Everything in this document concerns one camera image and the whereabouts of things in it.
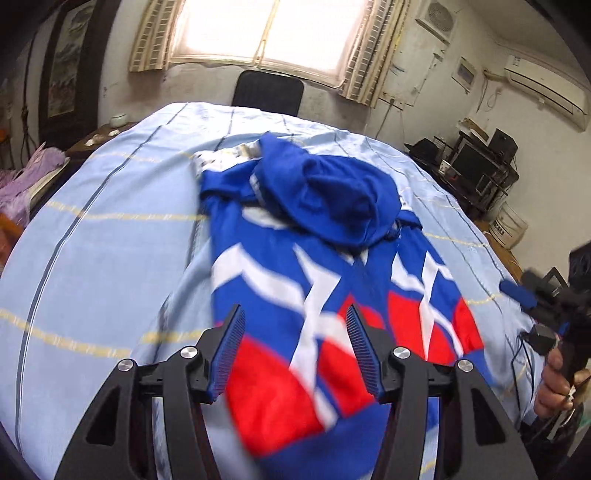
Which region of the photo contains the white plastic bucket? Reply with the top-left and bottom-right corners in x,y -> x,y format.
489,202 -> 529,248

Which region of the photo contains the black computer monitor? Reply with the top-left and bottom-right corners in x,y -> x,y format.
450,138 -> 491,184

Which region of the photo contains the person's right hand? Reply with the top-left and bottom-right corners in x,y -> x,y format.
536,344 -> 590,419

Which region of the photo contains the white electrical panel box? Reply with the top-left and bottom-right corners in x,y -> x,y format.
455,58 -> 478,93

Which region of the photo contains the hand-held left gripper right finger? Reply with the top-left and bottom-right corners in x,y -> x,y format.
345,305 -> 539,480

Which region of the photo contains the light blue striped bed sheet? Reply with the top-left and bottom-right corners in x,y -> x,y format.
0,102 -> 532,467

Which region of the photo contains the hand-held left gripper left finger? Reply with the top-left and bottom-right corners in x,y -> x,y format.
55,304 -> 246,480

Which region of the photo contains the dark wooden side table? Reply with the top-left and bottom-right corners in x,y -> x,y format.
65,119 -> 140,158

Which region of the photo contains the blue red white hooded jacket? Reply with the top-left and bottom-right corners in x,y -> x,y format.
191,131 -> 497,480

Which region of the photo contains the black computer desk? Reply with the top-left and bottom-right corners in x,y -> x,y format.
405,129 -> 520,223

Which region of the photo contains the dark framed landscape painting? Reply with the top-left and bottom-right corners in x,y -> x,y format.
39,0 -> 114,134

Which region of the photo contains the beige patterned curtain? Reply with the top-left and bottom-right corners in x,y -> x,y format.
339,0 -> 411,105
128,0 -> 184,73

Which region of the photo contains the white air conditioner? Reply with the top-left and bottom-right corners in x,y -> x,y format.
503,54 -> 588,133

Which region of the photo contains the large bright window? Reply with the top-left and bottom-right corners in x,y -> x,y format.
168,0 -> 370,78

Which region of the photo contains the white wall exhaust fan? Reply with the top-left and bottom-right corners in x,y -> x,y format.
414,0 -> 458,45

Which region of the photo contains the black cable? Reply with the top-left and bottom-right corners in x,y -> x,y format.
510,330 -> 559,439

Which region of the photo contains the black hat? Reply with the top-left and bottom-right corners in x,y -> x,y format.
405,138 -> 439,158

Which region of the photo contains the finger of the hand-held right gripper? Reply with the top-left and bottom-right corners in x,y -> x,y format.
521,270 -> 562,297
499,278 -> 555,324

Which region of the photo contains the black speaker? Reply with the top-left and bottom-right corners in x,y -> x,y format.
488,128 -> 518,162

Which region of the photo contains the purple cloth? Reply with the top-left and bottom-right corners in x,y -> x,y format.
0,143 -> 70,217

